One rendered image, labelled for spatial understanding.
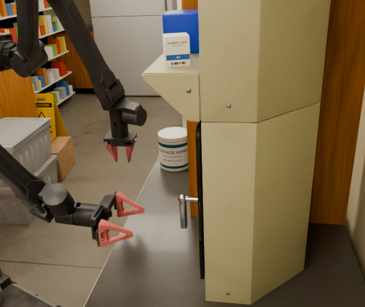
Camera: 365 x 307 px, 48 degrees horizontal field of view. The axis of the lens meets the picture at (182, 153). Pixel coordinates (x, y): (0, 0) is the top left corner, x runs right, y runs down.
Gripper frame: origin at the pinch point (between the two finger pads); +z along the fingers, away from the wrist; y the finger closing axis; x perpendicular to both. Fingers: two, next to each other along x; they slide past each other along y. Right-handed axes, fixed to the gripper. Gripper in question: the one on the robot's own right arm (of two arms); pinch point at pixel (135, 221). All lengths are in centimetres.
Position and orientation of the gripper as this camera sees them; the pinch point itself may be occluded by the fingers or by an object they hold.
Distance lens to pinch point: 100.0
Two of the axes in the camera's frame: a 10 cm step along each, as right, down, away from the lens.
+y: 1.8, -4.5, 8.7
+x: -0.2, 8.9, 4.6
